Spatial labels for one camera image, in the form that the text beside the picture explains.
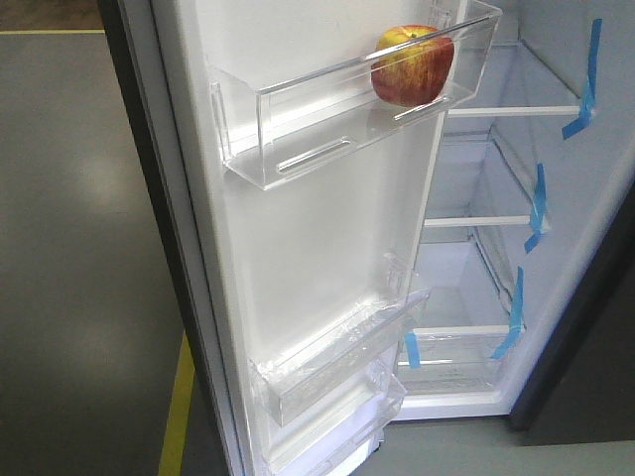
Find red yellow apple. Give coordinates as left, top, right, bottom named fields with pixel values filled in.
left=371, top=36, right=454, bottom=107

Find open fridge door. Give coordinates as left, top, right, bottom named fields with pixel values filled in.
left=96, top=0, right=500, bottom=476

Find dark closed fridge door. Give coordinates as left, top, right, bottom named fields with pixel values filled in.
left=509, top=180, right=634, bottom=445

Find clear upper door bin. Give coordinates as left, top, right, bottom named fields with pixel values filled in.
left=210, top=1, right=502, bottom=190

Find clear door bin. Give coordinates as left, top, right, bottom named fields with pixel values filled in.
left=257, top=359, right=406, bottom=475
left=250, top=253, right=430, bottom=426
left=210, top=1, right=502, bottom=190

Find blue tape lower left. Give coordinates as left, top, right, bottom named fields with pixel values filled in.
left=404, top=331, right=421, bottom=369

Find blue tape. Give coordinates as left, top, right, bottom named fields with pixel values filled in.
left=562, top=18, right=603, bottom=141
left=404, top=331, right=421, bottom=369
left=524, top=163, right=548, bottom=254
left=491, top=266, right=525, bottom=360

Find clear middle door bin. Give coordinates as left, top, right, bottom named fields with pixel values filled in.
left=250, top=253, right=430, bottom=426

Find clear crisper drawer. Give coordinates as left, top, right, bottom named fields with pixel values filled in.
left=397, top=325, right=507, bottom=396

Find clear lower door bin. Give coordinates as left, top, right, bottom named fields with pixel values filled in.
left=257, top=359, right=406, bottom=475

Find blue tape lower right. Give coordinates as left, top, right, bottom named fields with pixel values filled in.
left=491, top=266, right=525, bottom=360

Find blue tape middle right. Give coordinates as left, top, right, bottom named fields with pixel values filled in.
left=524, top=163, right=548, bottom=254

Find blue tape upper right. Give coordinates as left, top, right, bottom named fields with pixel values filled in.
left=562, top=18, right=603, bottom=141

